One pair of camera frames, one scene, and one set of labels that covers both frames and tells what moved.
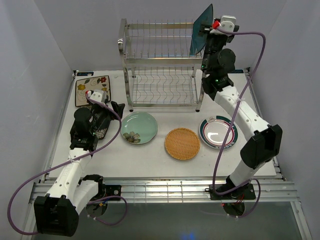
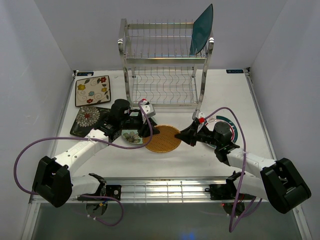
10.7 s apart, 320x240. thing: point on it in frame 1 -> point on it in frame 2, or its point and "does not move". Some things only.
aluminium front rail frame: x=274 y=188 does not move
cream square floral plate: x=82 y=85 does not move
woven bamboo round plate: x=182 y=144 -> x=164 y=141
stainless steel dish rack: x=159 y=70 does not move
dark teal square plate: x=198 y=41 does not move
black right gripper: x=204 y=28 -> x=189 y=136
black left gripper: x=118 y=108 -> x=144 y=130
